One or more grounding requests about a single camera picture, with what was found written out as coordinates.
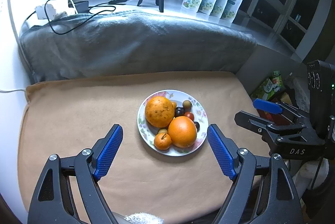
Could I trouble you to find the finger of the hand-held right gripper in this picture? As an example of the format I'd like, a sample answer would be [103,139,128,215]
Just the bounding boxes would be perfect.
[234,111,291,142]
[253,99,308,122]

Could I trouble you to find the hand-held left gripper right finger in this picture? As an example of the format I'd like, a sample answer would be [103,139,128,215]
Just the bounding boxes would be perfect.
[207,123,304,224]

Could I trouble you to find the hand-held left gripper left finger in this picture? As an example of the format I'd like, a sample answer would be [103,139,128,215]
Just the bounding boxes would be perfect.
[27,123,124,224]

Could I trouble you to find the smooth orange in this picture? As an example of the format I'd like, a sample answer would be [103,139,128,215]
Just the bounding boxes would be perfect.
[168,116,197,148]

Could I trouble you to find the white floral plate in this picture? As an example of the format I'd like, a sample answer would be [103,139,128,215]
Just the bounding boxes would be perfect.
[137,90,209,156]

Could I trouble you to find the small tangerine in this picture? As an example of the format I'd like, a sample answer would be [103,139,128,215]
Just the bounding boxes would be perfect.
[153,133,172,151]

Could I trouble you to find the large rough-skinned orange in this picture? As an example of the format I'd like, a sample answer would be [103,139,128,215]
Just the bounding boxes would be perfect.
[145,96,175,128]

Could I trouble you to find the person's left hand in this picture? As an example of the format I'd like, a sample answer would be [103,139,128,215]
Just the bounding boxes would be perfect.
[115,212,165,224]

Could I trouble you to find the green packet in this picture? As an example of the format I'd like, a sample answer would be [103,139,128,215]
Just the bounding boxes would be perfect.
[251,71,284,99]

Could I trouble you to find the tan mat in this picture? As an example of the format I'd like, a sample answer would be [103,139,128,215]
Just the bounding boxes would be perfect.
[17,72,273,224]

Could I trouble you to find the grey blanket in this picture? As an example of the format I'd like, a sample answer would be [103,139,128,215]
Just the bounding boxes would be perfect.
[19,10,258,83]

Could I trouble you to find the black power adapter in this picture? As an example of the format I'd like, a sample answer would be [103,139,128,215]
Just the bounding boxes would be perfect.
[73,0,89,13]

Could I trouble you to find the white cable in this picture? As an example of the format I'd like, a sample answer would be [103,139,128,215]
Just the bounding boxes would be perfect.
[0,17,36,94]

